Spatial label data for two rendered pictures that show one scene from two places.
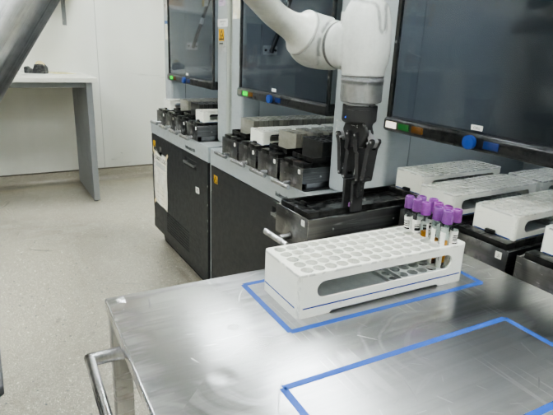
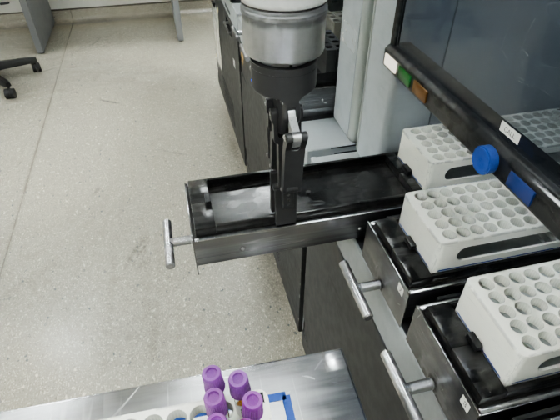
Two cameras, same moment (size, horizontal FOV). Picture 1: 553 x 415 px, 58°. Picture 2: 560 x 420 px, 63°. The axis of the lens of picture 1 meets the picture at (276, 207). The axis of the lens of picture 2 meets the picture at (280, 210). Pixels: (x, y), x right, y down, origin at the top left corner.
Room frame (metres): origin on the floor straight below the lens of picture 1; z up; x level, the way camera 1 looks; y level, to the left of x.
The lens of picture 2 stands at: (0.62, -0.31, 1.25)
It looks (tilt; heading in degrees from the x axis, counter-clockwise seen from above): 41 degrees down; 17
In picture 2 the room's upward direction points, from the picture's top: straight up
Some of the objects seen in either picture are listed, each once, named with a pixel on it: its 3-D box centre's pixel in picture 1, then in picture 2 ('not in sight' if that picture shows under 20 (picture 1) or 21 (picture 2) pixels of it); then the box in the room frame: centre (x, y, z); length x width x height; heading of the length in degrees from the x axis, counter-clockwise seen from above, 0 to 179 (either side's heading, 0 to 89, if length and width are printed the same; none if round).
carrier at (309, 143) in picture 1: (314, 148); (322, 53); (1.58, -0.11, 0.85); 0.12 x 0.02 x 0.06; 31
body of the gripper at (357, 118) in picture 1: (358, 125); (283, 92); (1.09, -0.17, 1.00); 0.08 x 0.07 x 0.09; 31
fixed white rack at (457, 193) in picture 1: (478, 196); (517, 217); (1.15, -0.48, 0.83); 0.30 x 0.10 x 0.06; 121
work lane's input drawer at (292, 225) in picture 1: (397, 205); (387, 192); (1.23, -0.31, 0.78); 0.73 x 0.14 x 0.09; 121
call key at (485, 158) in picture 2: (468, 142); (485, 159); (1.05, -0.40, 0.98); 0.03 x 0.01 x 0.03; 31
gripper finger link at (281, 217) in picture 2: (356, 196); (285, 202); (1.08, -0.18, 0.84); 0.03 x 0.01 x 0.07; 121
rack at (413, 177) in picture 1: (448, 178); (496, 149); (1.32, -0.46, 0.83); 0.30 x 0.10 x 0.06; 121
